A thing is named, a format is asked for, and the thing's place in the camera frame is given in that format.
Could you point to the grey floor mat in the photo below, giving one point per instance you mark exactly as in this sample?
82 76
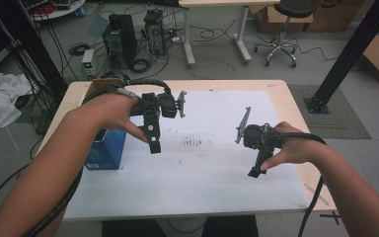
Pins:
348 125

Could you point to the blue cardboard box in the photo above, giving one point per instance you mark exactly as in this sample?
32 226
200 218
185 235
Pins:
107 151

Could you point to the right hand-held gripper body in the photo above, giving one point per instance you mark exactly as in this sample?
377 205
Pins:
255 136

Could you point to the white power supply unit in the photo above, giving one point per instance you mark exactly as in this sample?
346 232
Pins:
88 61

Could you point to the round white table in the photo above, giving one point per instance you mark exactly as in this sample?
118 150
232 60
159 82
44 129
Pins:
62 13

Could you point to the small black computer tower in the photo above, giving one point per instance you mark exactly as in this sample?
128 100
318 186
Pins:
154 33

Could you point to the large black computer tower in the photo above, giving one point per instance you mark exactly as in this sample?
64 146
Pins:
120 39

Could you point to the black aluminium post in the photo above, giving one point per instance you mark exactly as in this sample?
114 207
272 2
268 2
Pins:
358 42

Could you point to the white power strip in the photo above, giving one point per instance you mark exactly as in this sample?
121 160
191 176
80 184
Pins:
176 39

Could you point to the person's right hand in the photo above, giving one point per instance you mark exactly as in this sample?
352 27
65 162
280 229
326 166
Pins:
296 151

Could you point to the white table mat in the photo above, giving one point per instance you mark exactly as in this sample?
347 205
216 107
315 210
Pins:
194 191

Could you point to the white-legged desk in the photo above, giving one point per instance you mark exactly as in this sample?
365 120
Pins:
187 39

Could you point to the black swivel stool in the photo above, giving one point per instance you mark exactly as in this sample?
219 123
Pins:
292 8

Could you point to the large brown cardboard box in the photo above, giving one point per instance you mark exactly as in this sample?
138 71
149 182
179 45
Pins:
335 16

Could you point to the white cloth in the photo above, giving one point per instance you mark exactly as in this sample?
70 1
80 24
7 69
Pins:
0 98

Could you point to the person's left hand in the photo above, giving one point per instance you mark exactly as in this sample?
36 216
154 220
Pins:
108 112

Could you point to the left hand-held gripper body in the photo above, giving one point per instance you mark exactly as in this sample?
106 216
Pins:
167 105

